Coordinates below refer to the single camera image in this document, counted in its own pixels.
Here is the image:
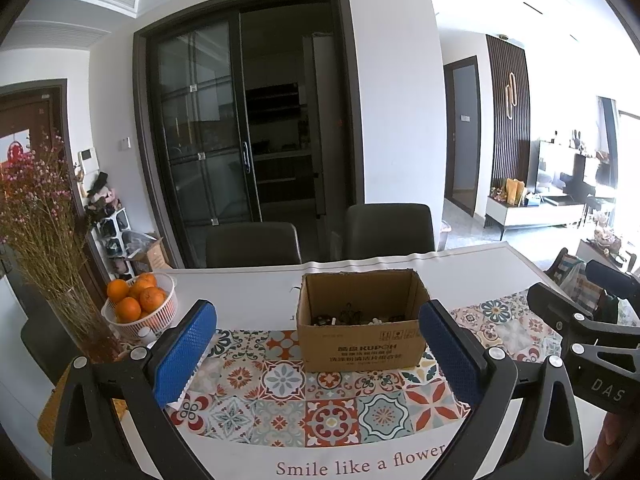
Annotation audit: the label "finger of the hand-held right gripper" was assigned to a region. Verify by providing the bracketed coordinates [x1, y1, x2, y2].
[585, 259, 640, 306]
[526, 281, 601, 333]

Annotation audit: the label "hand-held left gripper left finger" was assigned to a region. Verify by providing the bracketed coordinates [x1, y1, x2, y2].
[50, 299, 218, 480]

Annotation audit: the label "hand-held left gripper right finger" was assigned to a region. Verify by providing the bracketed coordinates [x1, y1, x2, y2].
[419, 299, 596, 480]

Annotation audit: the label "brown cardboard box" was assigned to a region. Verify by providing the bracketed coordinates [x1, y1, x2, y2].
[296, 269, 432, 373]

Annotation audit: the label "plaid cloth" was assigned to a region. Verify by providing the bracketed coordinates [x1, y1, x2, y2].
[547, 249, 606, 311]

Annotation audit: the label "white plastic basket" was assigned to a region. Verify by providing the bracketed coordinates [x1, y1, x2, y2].
[101, 272, 178, 343]

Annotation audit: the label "white tv cabinet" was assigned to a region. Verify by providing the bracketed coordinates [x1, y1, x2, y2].
[484, 192, 591, 241]

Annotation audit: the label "clear glass vase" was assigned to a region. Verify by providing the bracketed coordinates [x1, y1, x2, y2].
[47, 285, 123, 363]

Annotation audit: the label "open cardboard box with clutter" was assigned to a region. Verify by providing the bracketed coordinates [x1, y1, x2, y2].
[127, 232, 173, 276]

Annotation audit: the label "flat screen television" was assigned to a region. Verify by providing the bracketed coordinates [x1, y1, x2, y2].
[535, 139, 601, 197]

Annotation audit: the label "dark grey dining chair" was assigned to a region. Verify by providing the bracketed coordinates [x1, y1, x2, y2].
[206, 222, 303, 268]
[20, 305, 76, 386]
[342, 203, 436, 261]

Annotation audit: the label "cluttered shoe rack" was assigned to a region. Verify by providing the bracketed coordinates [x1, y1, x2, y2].
[85, 172, 136, 281]

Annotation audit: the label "woven yellow placemat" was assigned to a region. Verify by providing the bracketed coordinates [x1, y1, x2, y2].
[37, 360, 126, 448]

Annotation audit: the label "grey interior door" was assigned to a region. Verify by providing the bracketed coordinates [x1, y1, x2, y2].
[444, 56, 483, 216]

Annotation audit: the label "dried pink flowers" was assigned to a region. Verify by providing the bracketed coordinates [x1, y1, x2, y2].
[0, 132, 101, 311]

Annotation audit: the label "dark framed sliding glass door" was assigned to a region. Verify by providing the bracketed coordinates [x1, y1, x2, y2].
[132, 0, 365, 268]

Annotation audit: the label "brown entrance door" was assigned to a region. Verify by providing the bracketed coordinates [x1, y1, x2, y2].
[0, 79, 96, 311]

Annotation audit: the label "dark slatted wall panel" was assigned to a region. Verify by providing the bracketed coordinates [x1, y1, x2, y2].
[485, 34, 531, 201]

